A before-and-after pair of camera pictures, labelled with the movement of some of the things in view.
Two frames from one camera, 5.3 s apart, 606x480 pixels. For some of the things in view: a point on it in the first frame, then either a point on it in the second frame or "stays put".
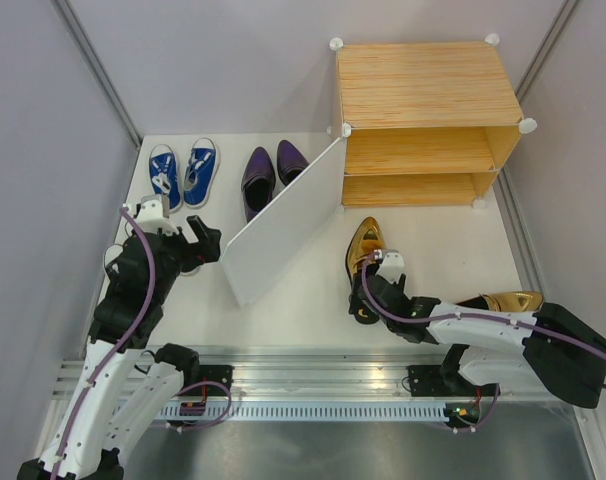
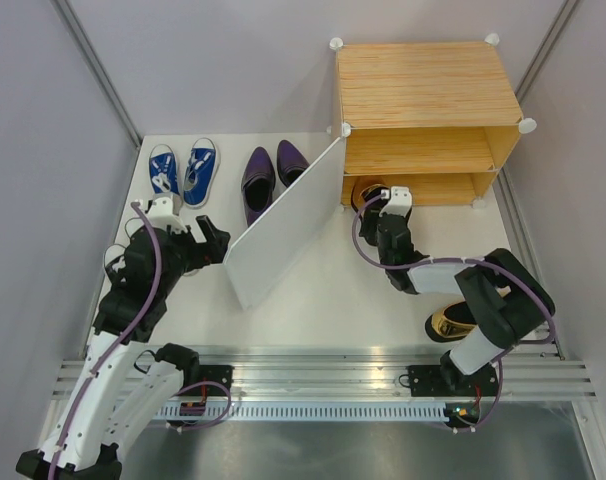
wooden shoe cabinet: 426,123 stays put
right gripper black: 400,286 to 370,216
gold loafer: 366,241 to 370,192
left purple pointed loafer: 257,183 stays put
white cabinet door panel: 287,223 stays put
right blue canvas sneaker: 202,166 stays put
